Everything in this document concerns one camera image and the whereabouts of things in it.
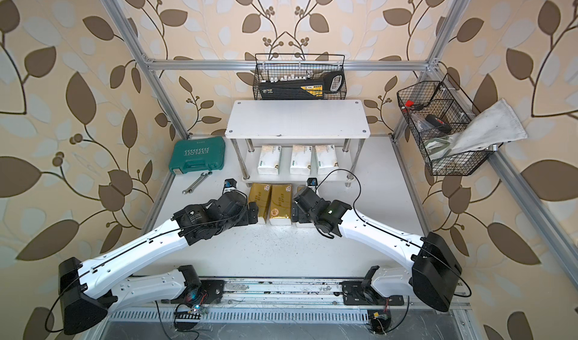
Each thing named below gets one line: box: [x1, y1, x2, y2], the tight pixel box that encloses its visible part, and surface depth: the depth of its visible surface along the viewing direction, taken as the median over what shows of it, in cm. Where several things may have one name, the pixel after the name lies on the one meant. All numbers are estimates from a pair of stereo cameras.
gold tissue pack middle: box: [268, 183, 293, 226], surface depth 90 cm
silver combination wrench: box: [182, 171, 213, 195], surface depth 104 cm
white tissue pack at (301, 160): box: [289, 144, 313, 176], surface depth 98 cm
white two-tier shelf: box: [225, 99, 372, 188], surface depth 86 cm
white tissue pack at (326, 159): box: [315, 144, 339, 176], surface depth 99 cm
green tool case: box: [168, 136, 226, 175], surface depth 109 cm
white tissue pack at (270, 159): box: [257, 145, 282, 176], surface depth 100 cm
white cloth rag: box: [424, 98, 529, 161], surface depth 62 cm
